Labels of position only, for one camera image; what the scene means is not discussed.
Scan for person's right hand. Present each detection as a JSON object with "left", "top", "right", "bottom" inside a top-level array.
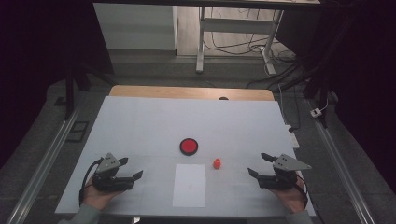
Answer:
[{"left": 268, "top": 181, "right": 309, "bottom": 216}]

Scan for black floor cables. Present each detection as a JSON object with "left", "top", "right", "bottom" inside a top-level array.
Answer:
[{"left": 204, "top": 7, "right": 300, "bottom": 90}]

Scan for round red ink pad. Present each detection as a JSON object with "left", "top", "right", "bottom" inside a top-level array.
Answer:
[{"left": 179, "top": 137, "right": 199, "bottom": 157}]

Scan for person's left hand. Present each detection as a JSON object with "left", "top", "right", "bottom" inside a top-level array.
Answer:
[{"left": 80, "top": 183, "right": 124, "bottom": 211}]

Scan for large white table cover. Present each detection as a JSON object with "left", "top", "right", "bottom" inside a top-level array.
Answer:
[{"left": 55, "top": 95, "right": 317, "bottom": 217}]

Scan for white power strip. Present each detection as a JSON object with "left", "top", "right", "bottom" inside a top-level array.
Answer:
[{"left": 284, "top": 124, "right": 301, "bottom": 149}]

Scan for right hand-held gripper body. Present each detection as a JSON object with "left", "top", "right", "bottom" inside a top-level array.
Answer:
[{"left": 257, "top": 153, "right": 313, "bottom": 190}]

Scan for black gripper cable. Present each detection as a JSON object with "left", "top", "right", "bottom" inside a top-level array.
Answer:
[
  {"left": 293, "top": 175, "right": 310, "bottom": 208},
  {"left": 78, "top": 157, "right": 105, "bottom": 207}
]

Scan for aluminium floor rail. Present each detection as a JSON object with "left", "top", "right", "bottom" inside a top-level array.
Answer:
[
  {"left": 306, "top": 98, "right": 376, "bottom": 224},
  {"left": 5, "top": 102, "right": 82, "bottom": 224}
]

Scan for small white adapter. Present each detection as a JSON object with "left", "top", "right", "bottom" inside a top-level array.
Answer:
[{"left": 310, "top": 99, "right": 330, "bottom": 119}]

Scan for white-legged desk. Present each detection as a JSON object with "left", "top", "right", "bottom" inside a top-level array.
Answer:
[{"left": 92, "top": 0, "right": 321, "bottom": 76}]

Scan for black metal stand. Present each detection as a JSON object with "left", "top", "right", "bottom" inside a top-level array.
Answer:
[
  {"left": 64, "top": 60, "right": 117, "bottom": 121},
  {"left": 281, "top": 60, "right": 332, "bottom": 129}
]

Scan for black floor frame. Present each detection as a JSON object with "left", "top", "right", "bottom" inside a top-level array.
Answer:
[{"left": 66, "top": 120, "right": 90, "bottom": 144}]

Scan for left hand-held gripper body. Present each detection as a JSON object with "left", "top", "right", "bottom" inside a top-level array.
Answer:
[{"left": 92, "top": 152, "right": 134, "bottom": 192}]

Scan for black curtain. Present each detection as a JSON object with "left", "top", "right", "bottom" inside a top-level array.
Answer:
[
  {"left": 275, "top": 0, "right": 396, "bottom": 194},
  {"left": 0, "top": 0, "right": 115, "bottom": 169}
]

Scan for white cabinet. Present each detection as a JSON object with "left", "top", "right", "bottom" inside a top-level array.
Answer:
[{"left": 92, "top": 3, "right": 178, "bottom": 51}]

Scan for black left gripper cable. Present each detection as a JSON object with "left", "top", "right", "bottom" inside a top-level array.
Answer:
[{"left": 78, "top": 157, "right": 105, "bottom": 207}]

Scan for white paper sheet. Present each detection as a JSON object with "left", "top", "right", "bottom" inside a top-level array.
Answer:
[{"left": 172, "top": 163, "right": 207, "bottom": 208}]

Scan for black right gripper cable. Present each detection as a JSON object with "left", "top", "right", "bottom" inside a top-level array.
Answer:
[{"left": 293, "top": 175, "right": 310, "bottom": 208}]

